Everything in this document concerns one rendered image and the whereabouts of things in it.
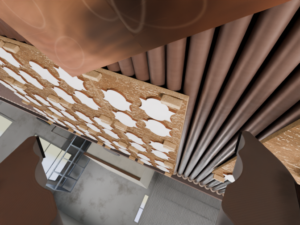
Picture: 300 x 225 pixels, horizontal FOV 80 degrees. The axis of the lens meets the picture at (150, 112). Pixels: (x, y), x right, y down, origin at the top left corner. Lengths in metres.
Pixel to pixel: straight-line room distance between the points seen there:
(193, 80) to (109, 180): 7.93
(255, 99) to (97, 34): 0.35
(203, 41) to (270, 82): 0.15
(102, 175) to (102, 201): 1.00
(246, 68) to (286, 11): 0.11
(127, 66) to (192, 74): 0.19
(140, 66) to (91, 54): 0.20
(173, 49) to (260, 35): 0.16
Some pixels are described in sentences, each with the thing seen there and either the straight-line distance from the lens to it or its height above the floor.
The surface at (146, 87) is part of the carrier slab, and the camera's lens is 0.53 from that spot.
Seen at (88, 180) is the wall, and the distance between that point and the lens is 8.56.
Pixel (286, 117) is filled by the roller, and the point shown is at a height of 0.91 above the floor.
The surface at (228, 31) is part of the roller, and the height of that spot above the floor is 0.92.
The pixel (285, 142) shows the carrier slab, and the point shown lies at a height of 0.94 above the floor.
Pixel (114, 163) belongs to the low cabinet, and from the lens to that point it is 5.60.
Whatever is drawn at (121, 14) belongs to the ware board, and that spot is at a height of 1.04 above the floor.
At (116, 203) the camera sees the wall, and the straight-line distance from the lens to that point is 8.10.
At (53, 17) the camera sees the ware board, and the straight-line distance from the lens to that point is 0.32.
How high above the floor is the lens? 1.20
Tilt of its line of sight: 23 degrees down
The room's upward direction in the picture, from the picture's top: 153 degrees counter-clockwise
